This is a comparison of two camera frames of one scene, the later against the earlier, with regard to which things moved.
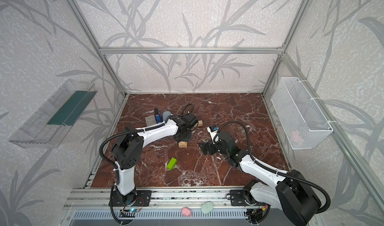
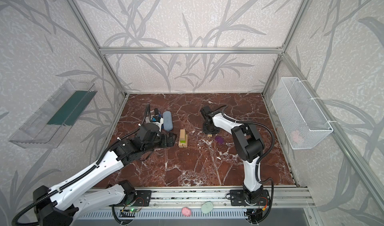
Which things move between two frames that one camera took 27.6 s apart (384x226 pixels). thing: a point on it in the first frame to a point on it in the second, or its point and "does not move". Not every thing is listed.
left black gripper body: [186, 134] to [169, 139]
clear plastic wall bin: [47, 126] does not move
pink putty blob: [186, 211] does not move
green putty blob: [207, 207] does not move
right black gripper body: [210, 147] to [210, 127]
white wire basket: [303, 124] does not move
